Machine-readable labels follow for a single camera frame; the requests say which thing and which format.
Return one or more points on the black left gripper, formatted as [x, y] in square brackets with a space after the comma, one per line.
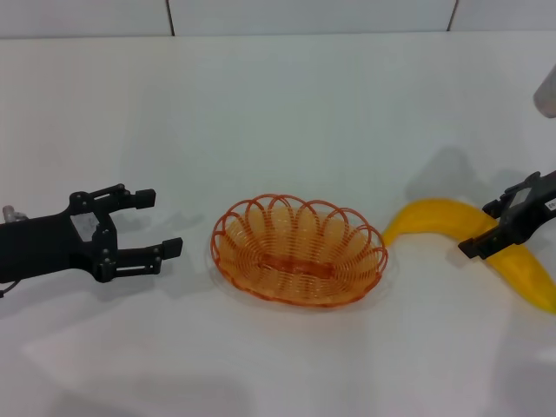
[43, 243]

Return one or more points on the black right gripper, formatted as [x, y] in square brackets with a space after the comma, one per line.
[530, 208]

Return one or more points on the yellow banana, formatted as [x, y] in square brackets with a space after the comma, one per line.
[517, 265]

